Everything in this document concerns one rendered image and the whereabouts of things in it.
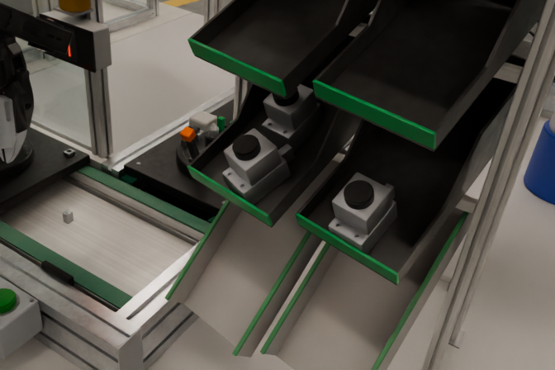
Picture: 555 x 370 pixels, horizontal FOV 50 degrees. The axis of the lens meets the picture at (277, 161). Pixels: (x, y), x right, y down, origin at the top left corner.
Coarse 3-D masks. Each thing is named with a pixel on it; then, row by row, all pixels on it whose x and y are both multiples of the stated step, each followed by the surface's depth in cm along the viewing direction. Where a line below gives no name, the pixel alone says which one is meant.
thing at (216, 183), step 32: (320, 64) 80; (256, 96) 75; (256, 128) 75; (320, 128) 73; (352, 128) 70; (192, 160) 71; (224, 160) 73; (320, 160) 68; (224, 192) 68; (288, 192) 65
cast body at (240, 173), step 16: (240, 144) 64; (256, 144) 64; (272, 144) 65; (240, 160) 64; (256, 160) 64; (272, 160) 65; (288, 160) 70; (224, 176) 67; (240, 176) 66; (256, 176) 65; (272, 176) 67; (288, 176) 69; (240, 192) 66; (256, 192) 66
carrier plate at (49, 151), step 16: (32, 128) 120; (48, 144) 115; (64, 144) 116; (48, 160) 111; (64, 160) 111; (80, 160) 112; (16, 176) 106; (32, 176) 106; (48, 176) 107; (64, 176) 110; (0, 192) 101; (16, 192) 102; (32, 192) 104; (0, 208) 99
